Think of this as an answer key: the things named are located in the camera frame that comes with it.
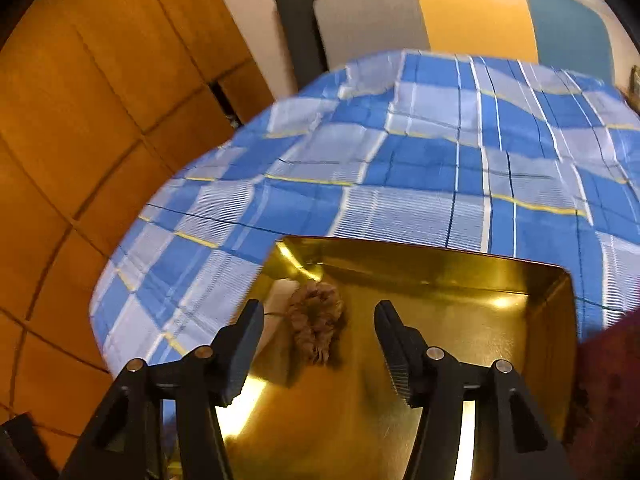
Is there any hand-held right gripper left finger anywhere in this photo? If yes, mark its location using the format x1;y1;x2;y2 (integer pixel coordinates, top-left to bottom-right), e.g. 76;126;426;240
60;299;266;480

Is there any blue plaid bedsheet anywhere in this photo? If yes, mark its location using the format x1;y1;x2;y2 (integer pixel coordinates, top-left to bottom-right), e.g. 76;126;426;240
89;49;640;381

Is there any gold metal tin box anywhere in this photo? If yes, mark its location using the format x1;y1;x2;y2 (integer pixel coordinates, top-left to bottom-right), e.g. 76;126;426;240
165;235;581;480

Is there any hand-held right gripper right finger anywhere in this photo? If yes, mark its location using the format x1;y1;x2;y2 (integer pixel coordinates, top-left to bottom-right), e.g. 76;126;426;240
374;300;576;480

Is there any brown fluffy plush toy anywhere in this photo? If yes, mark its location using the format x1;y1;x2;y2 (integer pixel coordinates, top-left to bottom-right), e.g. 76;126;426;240
286;280;346;367

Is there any grey yellow blue headboard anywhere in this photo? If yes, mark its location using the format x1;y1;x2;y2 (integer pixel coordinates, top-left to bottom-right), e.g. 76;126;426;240
315;0;616;86

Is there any dark red blanket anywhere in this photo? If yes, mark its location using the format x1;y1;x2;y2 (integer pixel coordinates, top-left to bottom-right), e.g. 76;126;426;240
565;310;640;480

